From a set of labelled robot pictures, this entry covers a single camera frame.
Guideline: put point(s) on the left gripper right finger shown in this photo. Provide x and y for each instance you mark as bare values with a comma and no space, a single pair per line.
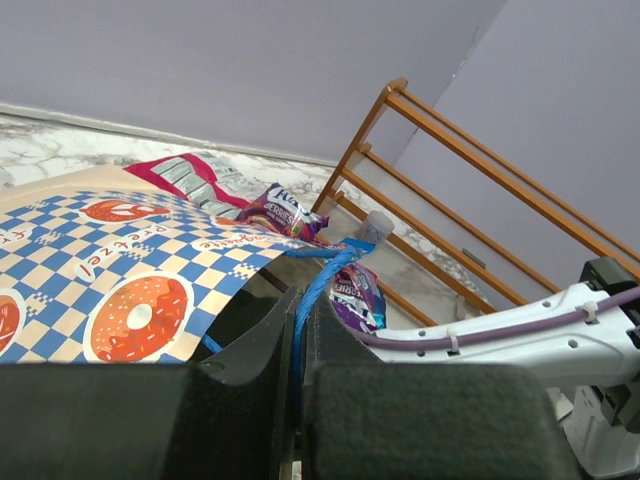
366,419

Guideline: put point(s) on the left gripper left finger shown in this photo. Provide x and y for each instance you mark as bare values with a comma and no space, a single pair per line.
227,417

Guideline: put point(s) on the purple Fox's candy bag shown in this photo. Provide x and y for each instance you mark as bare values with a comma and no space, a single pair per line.
278,210
357,298

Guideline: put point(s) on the blue checkered paper bag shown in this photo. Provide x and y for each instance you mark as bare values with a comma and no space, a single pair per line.
100,267

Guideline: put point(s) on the blue colourful candy bag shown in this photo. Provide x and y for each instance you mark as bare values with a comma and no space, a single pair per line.
362,247

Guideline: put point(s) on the pink snack bag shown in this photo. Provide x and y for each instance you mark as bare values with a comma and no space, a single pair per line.
207,180

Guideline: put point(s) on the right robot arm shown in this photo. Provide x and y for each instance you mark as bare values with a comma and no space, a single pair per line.
585,337

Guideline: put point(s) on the small clear plastic cup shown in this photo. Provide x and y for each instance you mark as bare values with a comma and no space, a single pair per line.
375,228

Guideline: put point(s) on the wooden shelf rack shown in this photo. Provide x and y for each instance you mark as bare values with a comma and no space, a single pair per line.
464,217

